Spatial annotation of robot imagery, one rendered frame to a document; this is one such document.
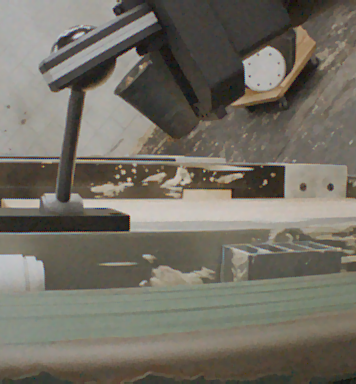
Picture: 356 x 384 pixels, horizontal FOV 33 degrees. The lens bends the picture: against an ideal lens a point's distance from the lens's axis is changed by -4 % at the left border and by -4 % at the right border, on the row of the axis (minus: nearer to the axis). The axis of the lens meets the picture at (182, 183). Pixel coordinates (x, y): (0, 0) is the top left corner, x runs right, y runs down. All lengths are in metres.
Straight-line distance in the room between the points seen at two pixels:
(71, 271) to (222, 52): 0.16
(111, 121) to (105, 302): 5.93
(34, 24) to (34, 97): 0.71
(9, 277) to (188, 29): 0.16
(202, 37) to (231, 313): 0.18
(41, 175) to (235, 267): 0.51
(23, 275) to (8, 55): 5.62
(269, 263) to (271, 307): 0.22
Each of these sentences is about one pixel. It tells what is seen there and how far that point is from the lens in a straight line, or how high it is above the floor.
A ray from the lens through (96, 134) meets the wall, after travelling 6.03.
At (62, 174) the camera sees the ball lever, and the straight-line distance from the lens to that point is 0.38.
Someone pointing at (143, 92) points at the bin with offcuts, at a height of 0.51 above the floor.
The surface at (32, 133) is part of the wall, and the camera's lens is 5.88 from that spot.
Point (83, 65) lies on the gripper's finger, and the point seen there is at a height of 1.41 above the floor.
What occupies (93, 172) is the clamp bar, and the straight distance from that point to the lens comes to 0.88.
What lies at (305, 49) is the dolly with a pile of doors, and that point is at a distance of 4.13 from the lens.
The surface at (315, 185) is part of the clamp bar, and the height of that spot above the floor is 0.96.
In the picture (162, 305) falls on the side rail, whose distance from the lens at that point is 0.17.
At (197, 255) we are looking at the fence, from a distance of 0.41.
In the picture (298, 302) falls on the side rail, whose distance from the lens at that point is 0.17.
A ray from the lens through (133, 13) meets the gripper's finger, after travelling 0.31.
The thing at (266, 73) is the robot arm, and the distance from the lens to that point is 1.04.
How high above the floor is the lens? 1.44
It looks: 19 degrees down
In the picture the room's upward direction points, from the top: 48 degrees counter-clockwise
